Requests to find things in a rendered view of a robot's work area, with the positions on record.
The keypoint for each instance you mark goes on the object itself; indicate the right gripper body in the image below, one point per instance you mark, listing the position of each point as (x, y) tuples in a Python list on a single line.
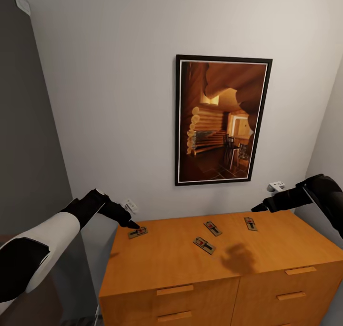
[(280, 201)]

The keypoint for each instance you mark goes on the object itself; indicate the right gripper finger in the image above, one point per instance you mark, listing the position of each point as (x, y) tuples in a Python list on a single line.
[(260, 207)]

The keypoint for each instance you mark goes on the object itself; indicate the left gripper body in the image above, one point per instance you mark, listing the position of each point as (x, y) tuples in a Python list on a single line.
[(120, 214)]

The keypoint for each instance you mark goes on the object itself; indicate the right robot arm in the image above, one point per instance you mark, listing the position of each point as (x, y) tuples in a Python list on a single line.
[(321, 190)]

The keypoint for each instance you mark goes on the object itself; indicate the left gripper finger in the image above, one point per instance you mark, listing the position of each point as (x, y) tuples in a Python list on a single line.
[(132, 225)]

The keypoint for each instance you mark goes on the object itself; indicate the mousetrap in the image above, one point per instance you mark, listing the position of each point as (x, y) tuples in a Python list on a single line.
[(213, 228), (137, 232), (250, 223), (204, 245)]

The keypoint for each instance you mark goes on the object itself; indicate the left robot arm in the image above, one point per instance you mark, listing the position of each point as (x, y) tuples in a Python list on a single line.
[(26, 259)]

